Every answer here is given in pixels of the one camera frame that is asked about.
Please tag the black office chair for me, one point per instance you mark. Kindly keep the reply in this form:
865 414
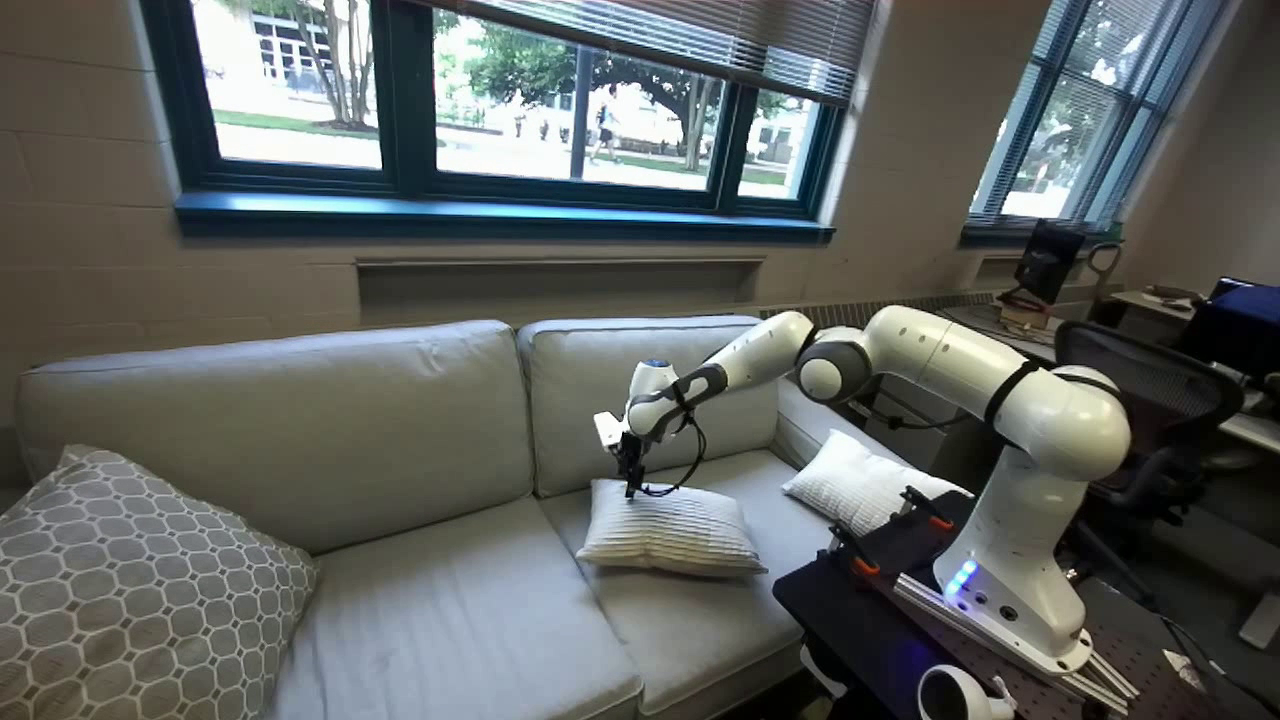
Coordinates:
1187 401

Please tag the dark blue bin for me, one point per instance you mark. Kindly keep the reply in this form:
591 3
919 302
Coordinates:
1245 327

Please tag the light blue window frame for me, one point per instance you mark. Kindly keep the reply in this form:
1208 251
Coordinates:
1012 235

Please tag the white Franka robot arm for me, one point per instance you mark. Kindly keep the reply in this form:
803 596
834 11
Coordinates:
1040 414

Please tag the grey window blinds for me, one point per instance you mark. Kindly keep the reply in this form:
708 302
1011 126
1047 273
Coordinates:
744 34

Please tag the black monitor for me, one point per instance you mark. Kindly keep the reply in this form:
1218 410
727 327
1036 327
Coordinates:
1049 263

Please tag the black robot table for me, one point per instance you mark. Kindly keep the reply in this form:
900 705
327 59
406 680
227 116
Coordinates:
852 642

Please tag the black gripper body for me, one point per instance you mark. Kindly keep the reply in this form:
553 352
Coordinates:
634 450

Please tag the dark teal window frame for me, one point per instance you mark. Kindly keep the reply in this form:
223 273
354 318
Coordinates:
403 93

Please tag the white VR controller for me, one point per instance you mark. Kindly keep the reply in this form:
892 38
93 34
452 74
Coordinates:
960 692

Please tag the large grey patterned pillow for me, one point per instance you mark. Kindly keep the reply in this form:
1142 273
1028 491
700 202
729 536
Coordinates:
122 603

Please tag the grey fabric sofa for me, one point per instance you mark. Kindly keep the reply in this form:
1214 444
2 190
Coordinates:
723 680

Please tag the grey sofa seat cushion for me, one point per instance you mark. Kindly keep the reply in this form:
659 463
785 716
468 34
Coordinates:
452 627
695 627

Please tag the small cream pleated pillow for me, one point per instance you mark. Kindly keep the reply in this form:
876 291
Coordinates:
865 486
662 528

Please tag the grey sofa back cushion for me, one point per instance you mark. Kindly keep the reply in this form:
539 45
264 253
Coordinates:
573 401
334 424

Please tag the orange black clamp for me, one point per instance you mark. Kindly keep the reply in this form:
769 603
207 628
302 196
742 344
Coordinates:
920 507
852 555

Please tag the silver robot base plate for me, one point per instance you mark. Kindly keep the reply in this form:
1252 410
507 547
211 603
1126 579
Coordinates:
1103 673

